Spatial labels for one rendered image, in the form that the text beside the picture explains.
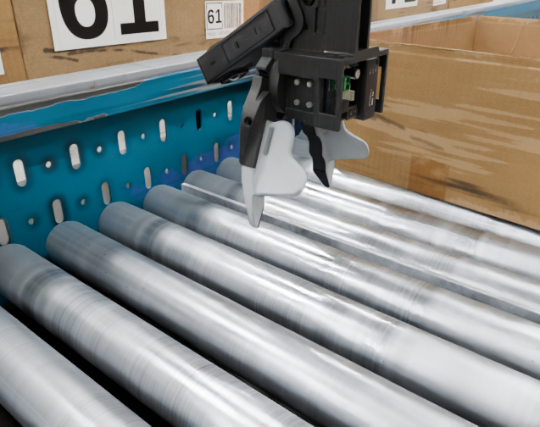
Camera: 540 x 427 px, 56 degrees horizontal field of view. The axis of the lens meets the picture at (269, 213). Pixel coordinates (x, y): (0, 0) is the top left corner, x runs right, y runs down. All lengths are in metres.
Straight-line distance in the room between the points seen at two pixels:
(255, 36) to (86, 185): 0.31
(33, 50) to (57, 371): 0.36
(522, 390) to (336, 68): 0.25
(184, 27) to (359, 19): 0.40
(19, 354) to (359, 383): 0.24
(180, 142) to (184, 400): 0.43
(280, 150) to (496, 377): 0.23
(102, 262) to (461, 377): 0.33
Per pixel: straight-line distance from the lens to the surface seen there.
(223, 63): 0.46
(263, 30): 0.43
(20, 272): 0.52
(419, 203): 0.64
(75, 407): 0.37
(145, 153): 0.68
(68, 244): 0.56
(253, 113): 0.40
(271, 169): 0.41
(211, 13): 0.78
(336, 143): 0.49
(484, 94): 0.58
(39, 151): 0.60
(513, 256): 0.55
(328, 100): 0.40
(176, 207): 0.61
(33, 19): 0.62
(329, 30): 0.40
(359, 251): 0.52
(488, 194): 0.61
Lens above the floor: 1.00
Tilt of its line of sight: 26 degrees down
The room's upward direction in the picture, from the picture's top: straight up
